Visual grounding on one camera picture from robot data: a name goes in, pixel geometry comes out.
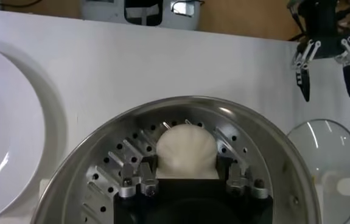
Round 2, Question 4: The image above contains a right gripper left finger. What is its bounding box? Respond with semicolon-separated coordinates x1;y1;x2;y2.
118;156;160;198

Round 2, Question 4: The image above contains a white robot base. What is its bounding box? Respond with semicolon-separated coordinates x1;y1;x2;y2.
80;0;206;31

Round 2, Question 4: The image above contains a white round plate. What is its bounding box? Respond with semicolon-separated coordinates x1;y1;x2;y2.
0;41;46;224

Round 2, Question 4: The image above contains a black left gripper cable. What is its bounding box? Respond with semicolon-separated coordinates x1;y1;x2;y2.
286;0;308;42

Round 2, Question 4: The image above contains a stainless steel steamer basket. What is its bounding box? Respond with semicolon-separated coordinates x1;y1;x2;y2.
30;96;321;224

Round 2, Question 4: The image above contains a glass lid white handle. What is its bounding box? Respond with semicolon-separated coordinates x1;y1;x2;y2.
287;118;350;224

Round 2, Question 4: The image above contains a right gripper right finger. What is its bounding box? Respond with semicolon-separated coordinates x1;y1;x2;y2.
217;156;270;200

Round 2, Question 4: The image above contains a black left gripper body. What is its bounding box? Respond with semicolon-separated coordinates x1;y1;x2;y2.
296;0;346;60

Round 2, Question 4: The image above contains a white steamed baozi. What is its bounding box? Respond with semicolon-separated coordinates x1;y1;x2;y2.
155;124;221;180

